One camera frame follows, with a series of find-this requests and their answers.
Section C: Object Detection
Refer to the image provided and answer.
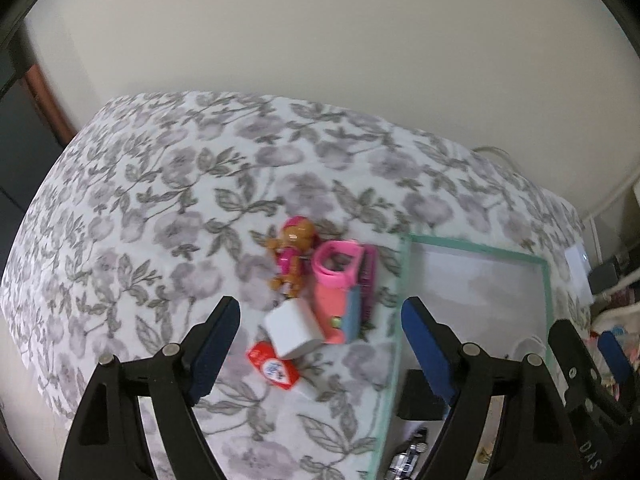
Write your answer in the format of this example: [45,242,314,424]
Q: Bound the gold black patterned hair clip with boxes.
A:
[476,444,494,464]

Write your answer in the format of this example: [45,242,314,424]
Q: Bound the black power adapter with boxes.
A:
[396,370,449,422]

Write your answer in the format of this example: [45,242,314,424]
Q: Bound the black toy car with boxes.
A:
[384,426,428,480]

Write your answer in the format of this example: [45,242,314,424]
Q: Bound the red white small bottle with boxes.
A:
[246,341,318,400]

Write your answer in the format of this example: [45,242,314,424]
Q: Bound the white usb charger cube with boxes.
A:
[264,298,326,360]

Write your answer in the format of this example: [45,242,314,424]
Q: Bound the pink kids watch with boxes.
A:
[311,240,362,289]

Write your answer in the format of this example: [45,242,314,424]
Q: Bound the brown pink puppy figurine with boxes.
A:
[266,216,320,299]

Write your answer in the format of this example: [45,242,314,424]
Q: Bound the colourful toy pile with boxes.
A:
[591,302,639,372]

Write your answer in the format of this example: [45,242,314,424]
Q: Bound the teal shallow cardboard tray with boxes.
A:
[366,233,557,480]

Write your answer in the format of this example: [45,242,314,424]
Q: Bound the floral grey white blanket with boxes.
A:
[1,91,590,479]

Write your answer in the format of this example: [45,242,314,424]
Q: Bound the white thin cable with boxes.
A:
[472,145,522,172]

